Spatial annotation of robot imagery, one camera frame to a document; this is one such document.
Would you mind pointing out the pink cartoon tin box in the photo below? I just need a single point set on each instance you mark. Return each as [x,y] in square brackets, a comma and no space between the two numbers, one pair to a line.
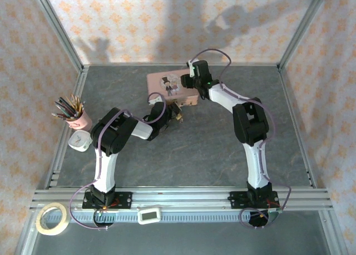
[161,84]

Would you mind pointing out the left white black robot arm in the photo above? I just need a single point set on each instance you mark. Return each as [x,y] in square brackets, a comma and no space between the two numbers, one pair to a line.
[111,132]

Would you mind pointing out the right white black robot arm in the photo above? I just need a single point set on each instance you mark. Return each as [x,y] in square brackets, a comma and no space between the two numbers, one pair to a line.
[250,121]

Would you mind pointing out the coloured pencil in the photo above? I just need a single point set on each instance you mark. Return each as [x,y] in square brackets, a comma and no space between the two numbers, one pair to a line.
[75,103]
[66,107]
[82,107]
[62,111]
[61,116]

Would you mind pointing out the pink pencil cup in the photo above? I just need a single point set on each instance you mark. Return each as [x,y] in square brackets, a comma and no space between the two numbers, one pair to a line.
[80,122]

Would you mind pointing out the small white alarm clock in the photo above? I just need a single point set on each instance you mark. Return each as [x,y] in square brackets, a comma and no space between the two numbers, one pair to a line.
[79,141]

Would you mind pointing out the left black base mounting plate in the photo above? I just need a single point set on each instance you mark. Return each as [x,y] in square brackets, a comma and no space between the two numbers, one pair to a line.
[123,200]

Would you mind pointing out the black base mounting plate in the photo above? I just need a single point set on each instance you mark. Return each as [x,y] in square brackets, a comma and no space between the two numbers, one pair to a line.
[237,200]
[123,200]

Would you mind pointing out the white digital timer display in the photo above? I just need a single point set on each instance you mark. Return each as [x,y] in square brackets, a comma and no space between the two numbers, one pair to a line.
[148,215]

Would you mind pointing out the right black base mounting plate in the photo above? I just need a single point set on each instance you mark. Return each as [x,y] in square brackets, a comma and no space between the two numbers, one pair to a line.
[237,200]

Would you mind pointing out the beige masking tape roll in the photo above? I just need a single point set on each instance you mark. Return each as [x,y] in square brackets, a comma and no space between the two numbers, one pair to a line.
[41,227]

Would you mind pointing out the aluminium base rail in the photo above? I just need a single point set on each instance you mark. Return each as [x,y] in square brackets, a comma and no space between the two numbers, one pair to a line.
[180,198]

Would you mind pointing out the left aluminium side rail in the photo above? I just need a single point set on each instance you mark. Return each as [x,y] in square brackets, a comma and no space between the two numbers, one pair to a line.
[75,99]

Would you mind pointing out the aluminium side rail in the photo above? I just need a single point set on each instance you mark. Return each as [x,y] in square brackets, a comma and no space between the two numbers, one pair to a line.
[75,99]
[297,127]

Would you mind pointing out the right aluminium side rail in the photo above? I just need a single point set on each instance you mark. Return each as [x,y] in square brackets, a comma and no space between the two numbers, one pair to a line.
[297,127]

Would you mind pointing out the right aluminium frame post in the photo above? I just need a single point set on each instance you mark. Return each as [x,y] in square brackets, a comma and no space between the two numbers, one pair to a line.
[300,27]

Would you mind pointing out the aluminium frame post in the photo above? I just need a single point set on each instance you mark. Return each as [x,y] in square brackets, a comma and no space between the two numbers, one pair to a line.
[59,32]
[300,27]

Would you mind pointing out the left aluminium frame post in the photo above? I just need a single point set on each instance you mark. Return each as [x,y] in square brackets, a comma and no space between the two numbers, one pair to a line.
[59,32]

